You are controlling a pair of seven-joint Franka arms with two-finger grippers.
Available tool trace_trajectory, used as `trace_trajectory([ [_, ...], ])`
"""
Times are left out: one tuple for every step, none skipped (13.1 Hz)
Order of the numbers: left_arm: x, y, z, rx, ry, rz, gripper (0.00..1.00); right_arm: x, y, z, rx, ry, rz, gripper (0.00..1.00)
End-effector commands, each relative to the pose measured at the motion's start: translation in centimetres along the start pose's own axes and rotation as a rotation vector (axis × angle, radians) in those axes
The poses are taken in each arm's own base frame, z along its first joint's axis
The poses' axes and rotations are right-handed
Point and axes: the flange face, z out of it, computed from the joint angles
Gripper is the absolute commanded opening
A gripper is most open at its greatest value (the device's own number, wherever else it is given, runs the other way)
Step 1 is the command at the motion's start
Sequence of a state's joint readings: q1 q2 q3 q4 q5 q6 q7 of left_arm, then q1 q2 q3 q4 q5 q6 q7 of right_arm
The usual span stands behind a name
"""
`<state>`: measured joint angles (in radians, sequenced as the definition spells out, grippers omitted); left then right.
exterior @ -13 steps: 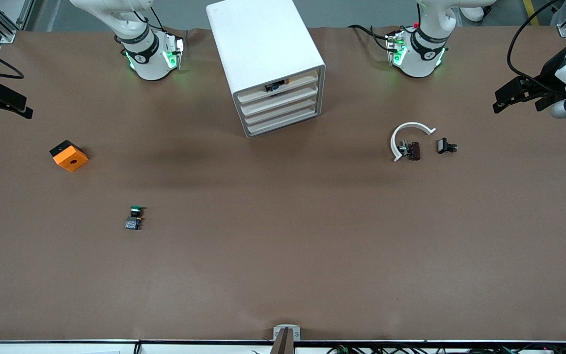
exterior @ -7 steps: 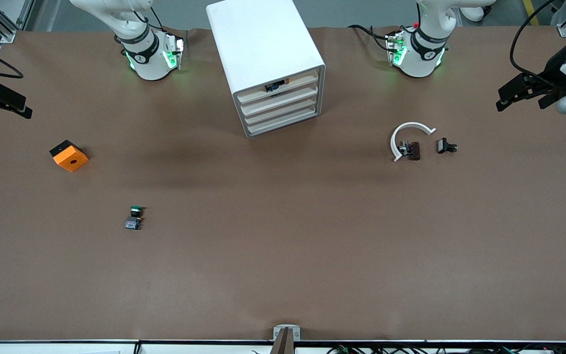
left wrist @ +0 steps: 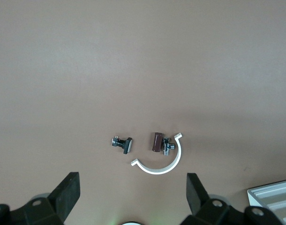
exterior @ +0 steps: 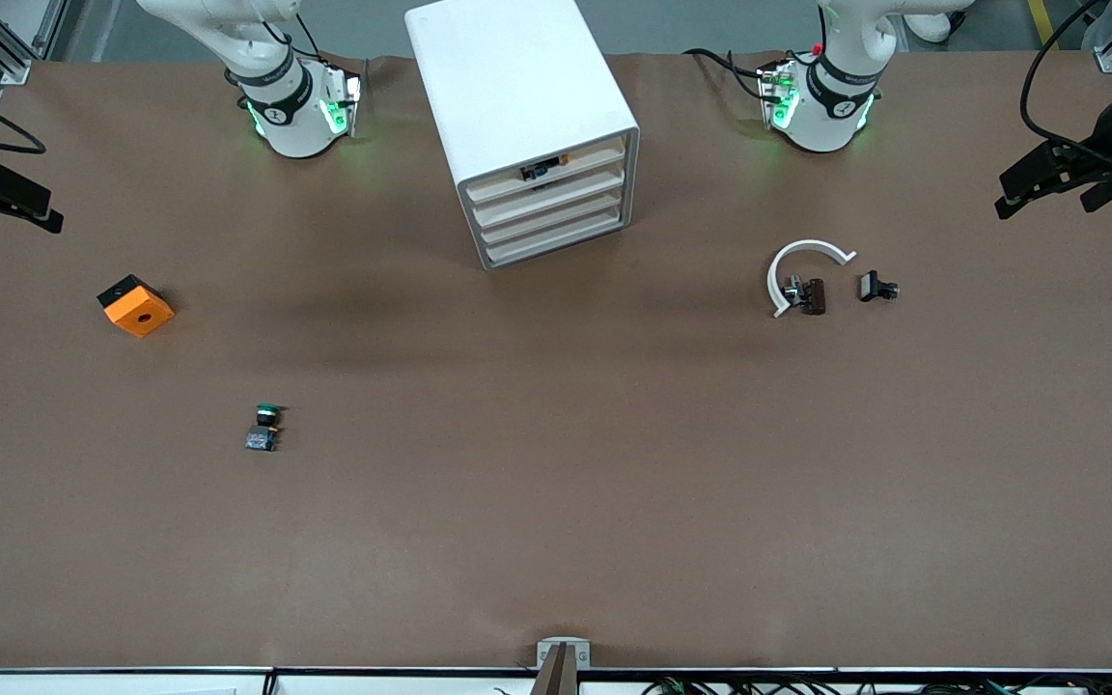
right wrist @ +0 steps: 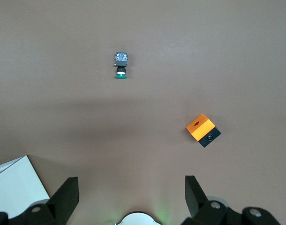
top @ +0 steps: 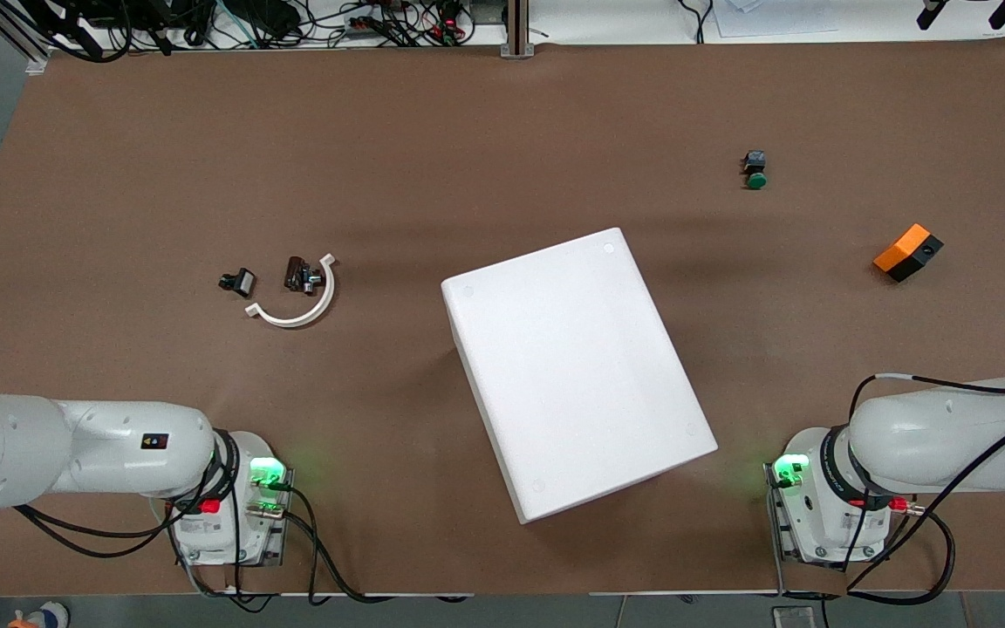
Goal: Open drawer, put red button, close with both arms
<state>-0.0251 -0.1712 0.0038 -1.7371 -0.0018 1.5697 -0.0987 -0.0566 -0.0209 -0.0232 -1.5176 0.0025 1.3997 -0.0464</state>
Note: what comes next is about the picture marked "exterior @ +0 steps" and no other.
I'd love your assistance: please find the green push button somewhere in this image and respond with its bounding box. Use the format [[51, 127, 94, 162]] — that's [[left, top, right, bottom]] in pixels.
[[245, 403, 287, 453]]

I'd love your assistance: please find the orange box with hole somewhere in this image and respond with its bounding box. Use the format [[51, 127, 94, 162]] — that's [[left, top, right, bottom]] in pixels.
[[97, 275, 176, 339]]

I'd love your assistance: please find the dark brown small component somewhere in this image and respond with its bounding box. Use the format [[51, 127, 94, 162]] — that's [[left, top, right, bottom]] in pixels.
[[784, 276, 827, 316]]

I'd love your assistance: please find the white curved plastic part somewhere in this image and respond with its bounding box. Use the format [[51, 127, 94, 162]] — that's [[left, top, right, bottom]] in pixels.
[[766, 239, 857, 320]]

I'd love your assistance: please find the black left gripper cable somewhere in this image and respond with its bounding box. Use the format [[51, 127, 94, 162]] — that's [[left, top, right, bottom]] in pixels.
[[1019, 0, 1112, 155]]

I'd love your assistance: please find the black arm base cable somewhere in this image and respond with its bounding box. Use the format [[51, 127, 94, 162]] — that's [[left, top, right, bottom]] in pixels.
[[683, 48, 781, 103]]

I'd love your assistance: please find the grey metal bracket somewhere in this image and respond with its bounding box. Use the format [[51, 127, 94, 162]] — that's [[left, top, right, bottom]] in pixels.
[[537, 638, 592, 695]]

